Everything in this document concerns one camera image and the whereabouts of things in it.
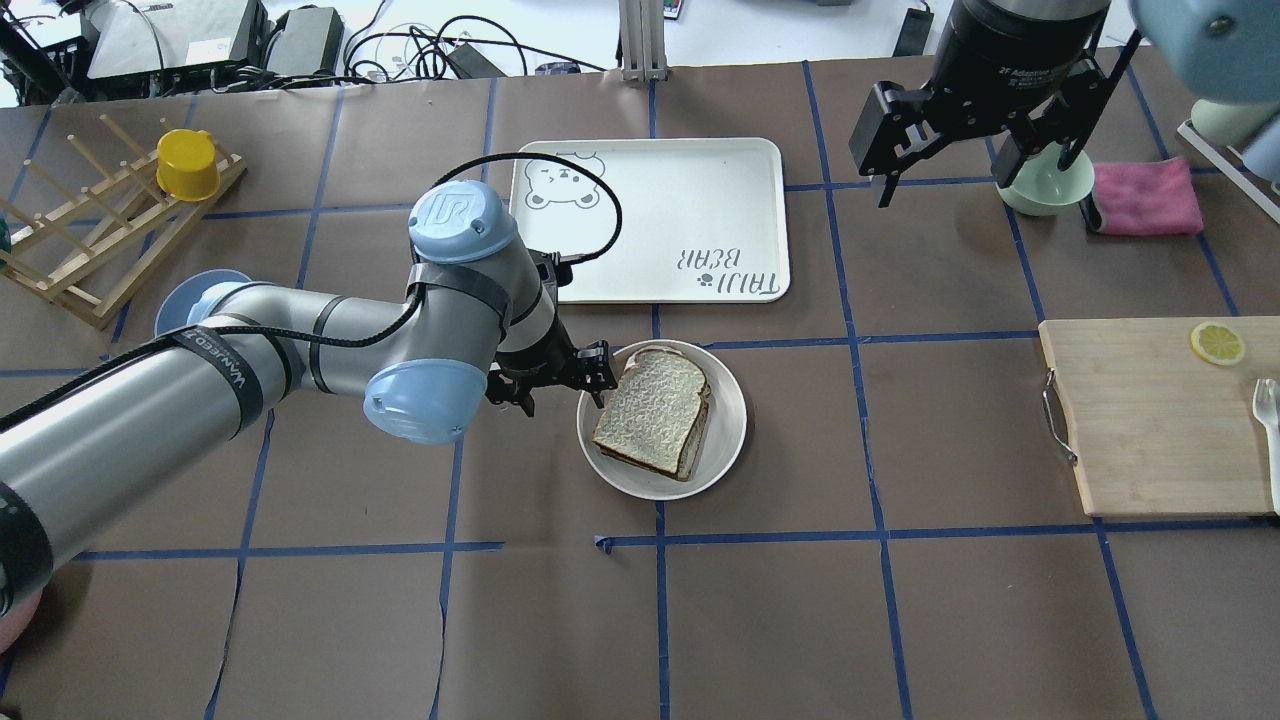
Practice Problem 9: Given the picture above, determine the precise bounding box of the yellow mug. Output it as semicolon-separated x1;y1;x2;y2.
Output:
156;129;220;202

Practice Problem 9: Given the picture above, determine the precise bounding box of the white wire cup rack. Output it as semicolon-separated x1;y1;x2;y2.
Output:
1178;120;1279;225

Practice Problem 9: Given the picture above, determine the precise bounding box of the aluminium frame post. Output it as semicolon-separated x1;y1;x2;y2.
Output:
618;0;669;85

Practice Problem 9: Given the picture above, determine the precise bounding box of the round cream plate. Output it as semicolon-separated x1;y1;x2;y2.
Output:
576;340;748;501

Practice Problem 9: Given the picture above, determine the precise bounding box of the pink cloth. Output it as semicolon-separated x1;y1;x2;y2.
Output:
1078;158;1204;237

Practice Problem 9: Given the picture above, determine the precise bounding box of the lemon slice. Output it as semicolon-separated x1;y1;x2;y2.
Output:
1188;322;1247;366

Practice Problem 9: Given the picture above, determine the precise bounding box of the black power adapter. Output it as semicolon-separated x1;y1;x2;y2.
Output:
265;5;346;76

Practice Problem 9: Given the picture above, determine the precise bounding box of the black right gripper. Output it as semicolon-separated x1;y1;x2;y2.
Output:
847;1;1143;208

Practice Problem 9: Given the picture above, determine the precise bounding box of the blue bowl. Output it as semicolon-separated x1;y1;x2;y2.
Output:
154;269;251;337

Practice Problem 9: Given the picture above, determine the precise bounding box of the mint green bowl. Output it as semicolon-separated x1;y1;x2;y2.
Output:
997;142;1096;217

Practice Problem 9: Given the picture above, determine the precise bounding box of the wooden cutting board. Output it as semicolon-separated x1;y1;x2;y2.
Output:
1038;316;1279;518

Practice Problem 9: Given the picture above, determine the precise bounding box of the cream bear tray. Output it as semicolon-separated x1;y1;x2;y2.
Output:
509;137;791;304

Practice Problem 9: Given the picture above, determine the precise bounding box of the blue cup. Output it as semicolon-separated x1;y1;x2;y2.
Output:
1242;119;1280;184

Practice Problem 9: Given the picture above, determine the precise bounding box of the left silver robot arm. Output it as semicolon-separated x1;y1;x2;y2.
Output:
1;179;617;612

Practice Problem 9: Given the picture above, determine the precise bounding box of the bread slice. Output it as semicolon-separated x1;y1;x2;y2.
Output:
611;350;716;483
593;346;713;480

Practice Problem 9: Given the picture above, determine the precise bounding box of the white plastic spoon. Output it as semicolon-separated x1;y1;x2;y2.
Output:
1252;378;1280;515

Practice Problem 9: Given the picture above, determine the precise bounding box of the wooden cup rack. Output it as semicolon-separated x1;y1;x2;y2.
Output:
1;114;247;331

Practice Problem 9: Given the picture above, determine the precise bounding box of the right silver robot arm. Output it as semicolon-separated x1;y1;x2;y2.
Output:
849;1;1279;206

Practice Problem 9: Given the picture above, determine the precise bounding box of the green cup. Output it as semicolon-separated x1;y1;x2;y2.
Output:
1189;99;1274;146

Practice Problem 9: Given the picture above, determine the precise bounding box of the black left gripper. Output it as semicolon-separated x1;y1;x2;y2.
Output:
486;325;618;418

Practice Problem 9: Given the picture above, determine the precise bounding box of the bread slice on plate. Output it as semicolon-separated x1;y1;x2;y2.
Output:
611;350;716;483

